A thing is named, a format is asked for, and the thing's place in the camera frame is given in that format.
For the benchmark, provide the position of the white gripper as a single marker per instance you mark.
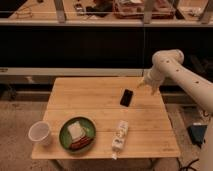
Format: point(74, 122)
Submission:
point(154, 78)

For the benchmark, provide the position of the black eraser block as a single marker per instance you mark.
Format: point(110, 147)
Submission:
point(126, 98)

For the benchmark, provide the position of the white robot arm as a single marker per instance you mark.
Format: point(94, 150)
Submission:
point(168, 63)

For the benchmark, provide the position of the blue black foot pedal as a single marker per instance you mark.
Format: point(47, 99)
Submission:
point(196, 133)

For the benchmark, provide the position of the tray of items on shelf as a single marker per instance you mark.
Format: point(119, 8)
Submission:
point(162, 9)

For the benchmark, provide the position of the white bread slice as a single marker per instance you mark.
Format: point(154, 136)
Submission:
point(76, 131)

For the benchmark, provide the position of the red sausage pieces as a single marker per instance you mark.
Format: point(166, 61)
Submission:
point(81, 143)

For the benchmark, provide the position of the green plate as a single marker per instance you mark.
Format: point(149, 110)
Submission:
point(65, 137)

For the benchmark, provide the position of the black device on shelf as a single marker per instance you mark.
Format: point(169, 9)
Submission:
point(79, 9)

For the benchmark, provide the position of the clear plastic cup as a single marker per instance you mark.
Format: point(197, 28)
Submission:
point(40, 133)

